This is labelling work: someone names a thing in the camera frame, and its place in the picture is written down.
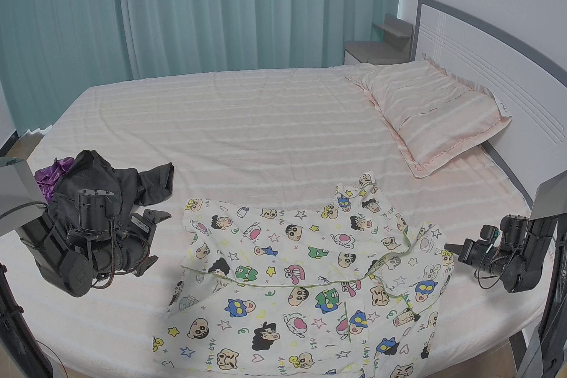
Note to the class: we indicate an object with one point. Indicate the grey bedside table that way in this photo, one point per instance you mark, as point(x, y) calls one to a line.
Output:
point(376, 50)

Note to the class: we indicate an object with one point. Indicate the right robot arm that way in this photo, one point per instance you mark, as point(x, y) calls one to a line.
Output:
point(540, 252)

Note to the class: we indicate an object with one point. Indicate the white printed pyjama top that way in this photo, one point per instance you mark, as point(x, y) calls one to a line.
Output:
point(288, 278)

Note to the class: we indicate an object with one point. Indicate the black shirt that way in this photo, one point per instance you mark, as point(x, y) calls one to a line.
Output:
point(93, 177)

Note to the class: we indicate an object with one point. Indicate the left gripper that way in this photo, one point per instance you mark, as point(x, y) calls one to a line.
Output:
point(126, 252)

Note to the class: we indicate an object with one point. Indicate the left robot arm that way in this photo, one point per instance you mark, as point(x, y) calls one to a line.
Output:
point(53, 247)

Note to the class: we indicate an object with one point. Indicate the pink striped pillow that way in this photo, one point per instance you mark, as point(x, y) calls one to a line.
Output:
point(434, 115)

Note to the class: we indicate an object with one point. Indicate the bed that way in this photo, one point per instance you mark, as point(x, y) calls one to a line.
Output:
point(265, 123)

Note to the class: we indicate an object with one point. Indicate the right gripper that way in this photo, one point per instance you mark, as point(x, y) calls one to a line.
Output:
point(476, 254)

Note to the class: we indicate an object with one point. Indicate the purple garment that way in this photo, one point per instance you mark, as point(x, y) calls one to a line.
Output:
point(51, 179)

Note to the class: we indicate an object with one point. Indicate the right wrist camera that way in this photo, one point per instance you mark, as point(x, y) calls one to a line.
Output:
point(489, 234)

